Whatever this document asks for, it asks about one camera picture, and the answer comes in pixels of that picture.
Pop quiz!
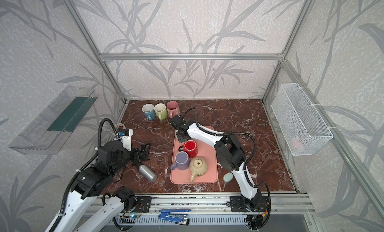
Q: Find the white wire basket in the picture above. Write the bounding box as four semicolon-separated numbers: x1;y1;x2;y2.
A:
272;83;334;156

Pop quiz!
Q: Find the silver spray bottle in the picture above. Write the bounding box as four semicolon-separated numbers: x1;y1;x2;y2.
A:
133;162;158;183

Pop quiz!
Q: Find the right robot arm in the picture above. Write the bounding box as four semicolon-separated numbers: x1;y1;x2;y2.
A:
170;108;267;212

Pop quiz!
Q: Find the purple mug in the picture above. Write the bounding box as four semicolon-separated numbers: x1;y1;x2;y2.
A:
171;152;190;171

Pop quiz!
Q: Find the light green mug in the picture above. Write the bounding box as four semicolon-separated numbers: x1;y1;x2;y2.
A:
154;103;168;121

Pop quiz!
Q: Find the beige ceramic teapot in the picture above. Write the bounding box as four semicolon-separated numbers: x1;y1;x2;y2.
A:
189;157;208;183

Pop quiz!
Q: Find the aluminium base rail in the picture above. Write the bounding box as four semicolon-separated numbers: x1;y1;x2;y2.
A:
121;192;315;217

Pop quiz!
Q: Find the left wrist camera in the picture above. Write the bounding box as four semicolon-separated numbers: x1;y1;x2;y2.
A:
117;128;133;151

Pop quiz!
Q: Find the pale green soap bar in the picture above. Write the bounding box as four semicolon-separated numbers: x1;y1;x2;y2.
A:
223;172;234;183

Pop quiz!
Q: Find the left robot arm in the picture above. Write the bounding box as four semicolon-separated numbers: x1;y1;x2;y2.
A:
46;118;151;232

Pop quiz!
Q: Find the blue flower mug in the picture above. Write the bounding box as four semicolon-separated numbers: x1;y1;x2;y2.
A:
142;103;156;121

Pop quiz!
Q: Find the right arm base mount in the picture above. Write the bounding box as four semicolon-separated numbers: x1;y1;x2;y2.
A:
226;196;270;213

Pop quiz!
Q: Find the pink plastic tray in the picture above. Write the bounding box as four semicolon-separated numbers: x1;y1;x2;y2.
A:
170;126;219;185

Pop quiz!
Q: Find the red mug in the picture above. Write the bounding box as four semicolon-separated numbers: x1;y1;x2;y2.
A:
179;140;198;158

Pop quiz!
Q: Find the clear plastic wall shelf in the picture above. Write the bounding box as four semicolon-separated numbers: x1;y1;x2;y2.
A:
9;86;97;155

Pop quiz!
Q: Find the pink mug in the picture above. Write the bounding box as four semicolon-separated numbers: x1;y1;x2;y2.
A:
167;101;181;119

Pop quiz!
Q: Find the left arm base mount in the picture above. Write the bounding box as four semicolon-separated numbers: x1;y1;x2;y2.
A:
131;196;152;213

